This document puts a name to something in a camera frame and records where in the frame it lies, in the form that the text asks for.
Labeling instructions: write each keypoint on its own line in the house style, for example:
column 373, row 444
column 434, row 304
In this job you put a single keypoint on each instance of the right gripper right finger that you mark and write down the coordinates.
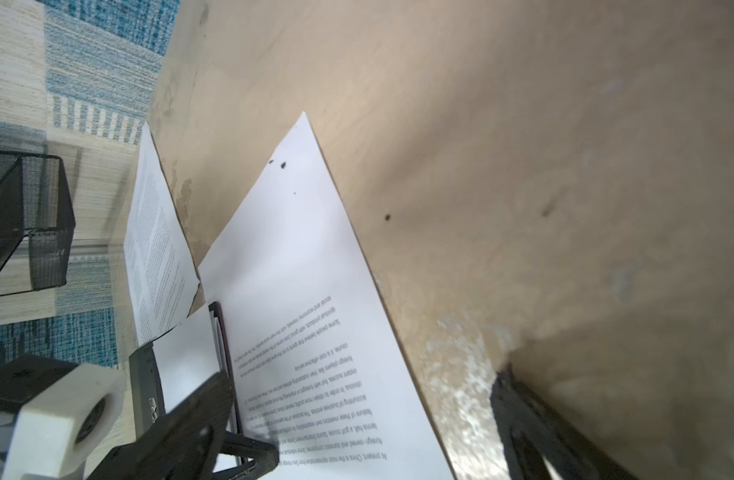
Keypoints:
column 535, row 437

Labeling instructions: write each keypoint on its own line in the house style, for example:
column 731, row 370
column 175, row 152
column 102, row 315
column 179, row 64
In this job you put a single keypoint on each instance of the orange black file folder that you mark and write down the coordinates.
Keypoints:
column 147, row 396

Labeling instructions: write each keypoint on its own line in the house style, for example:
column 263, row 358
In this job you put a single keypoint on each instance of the black wire mesh shelf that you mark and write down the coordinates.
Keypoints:
column 36, row 209

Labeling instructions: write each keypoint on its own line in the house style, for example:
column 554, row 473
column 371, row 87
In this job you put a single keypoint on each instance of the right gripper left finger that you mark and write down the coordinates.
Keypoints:
column 192, row 442

